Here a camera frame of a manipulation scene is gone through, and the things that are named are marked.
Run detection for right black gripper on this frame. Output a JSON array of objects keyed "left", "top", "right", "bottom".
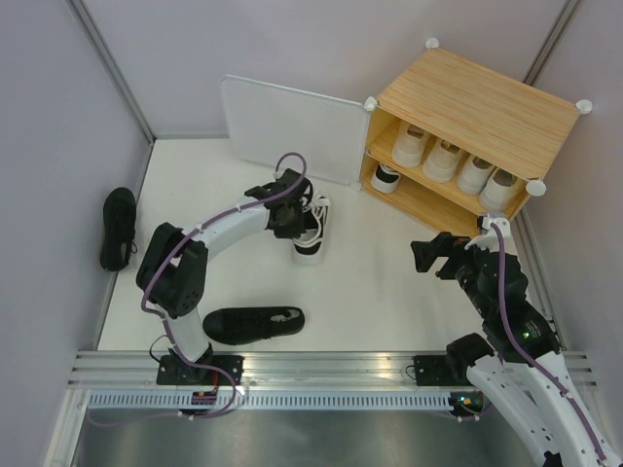
[{"left": 410, "top": 230, "right": 496, "bottom": 317}]

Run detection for black and white sneaker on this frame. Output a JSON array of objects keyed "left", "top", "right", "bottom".
[{"left": 292, "top": 193, "right": 331, "bottom": 266}]

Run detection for white leather sneaker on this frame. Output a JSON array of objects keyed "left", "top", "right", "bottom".
[
  {"left": 479, "top": 168, "right": 525, "bottom": 211},
  {"left": 458, "top": 155, "right": 495, "bottom": 195}
]

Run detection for white translucent cabinet door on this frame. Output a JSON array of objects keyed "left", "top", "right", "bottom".
[{"left": 220, "top": 75, "right": 378, "bottom": 186}]

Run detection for beige lace sneaker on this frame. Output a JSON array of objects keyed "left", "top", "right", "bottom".
[{"left": 391, "top": 121, "right": 430, "bottom": 167}]

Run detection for black canvas sneaker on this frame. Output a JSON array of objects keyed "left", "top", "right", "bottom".
[
  {"left": 202, "top": 306, "right": 306, "bottom": 345},
  {"left": 99, "top": 187, "right": 136, "bottom": 272}
]

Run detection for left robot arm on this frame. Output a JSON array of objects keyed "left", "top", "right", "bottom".
[{"left": 136, "top": 168, "right": 312, "bottom": 385}]

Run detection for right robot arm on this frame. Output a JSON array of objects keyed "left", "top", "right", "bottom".
[{"left": 411, "top": 230, "right": 622, "bottom": 466}]

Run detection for wooden shoe cabinet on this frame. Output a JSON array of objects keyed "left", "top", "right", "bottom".
[{"left": 361, "top": 38, "right": 592, "bottom": 235}]

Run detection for aluminium rail with cable duct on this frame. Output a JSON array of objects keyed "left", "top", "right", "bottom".
[{"left": 67, "top": 349, "right": 600, "bottom": 414}]

